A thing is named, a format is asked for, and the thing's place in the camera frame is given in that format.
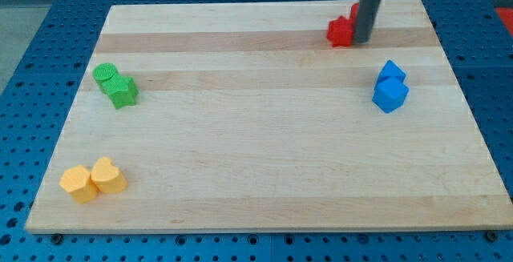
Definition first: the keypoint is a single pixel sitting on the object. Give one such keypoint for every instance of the red circle block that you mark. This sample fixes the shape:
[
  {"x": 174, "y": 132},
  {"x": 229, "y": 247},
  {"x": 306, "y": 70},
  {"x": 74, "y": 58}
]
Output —
[{"x": 354, "y": 11}]

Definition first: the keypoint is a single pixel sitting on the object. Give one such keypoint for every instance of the red star block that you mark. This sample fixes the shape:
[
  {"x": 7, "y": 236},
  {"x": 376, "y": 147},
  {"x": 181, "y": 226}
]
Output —
[{"x": 340, "y": 31}]

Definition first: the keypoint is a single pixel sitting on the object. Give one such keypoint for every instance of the green star block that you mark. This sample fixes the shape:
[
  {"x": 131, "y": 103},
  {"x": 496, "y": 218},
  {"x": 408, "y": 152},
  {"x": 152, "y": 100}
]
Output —
[{"x": 121, "y": 90}]

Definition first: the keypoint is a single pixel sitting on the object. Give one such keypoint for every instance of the green circle block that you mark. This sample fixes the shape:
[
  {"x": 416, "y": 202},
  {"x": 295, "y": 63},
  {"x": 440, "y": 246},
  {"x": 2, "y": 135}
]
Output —
[{"x": 102, "y": 73}]

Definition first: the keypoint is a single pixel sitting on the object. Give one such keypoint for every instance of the light wooden board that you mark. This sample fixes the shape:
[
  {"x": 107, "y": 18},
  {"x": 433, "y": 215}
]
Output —
[{"x": 247, "y": 120}]

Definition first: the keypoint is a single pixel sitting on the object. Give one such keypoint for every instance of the blue cube block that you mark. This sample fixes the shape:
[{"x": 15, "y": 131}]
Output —
[{"x": 390, "y": 94}]

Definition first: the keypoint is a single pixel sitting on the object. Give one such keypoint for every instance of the blue diamond block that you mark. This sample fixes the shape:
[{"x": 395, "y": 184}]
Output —
[{"x": 391, "y": 70}]

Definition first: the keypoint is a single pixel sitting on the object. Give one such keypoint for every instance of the yellow heart block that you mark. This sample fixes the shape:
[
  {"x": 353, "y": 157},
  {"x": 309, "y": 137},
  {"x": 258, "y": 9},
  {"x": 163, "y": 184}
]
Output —
[{"x": 107, "y": 177}]

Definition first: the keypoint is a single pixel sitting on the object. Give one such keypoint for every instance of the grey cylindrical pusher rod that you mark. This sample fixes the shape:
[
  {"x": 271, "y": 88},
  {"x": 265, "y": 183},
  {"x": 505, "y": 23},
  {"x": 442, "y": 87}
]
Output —
[{"x": 364, "y": 22}]

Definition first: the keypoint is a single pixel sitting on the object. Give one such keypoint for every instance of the yellow pentagon block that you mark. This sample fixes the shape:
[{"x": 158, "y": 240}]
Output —
[{"x": 77, "y": 183}]

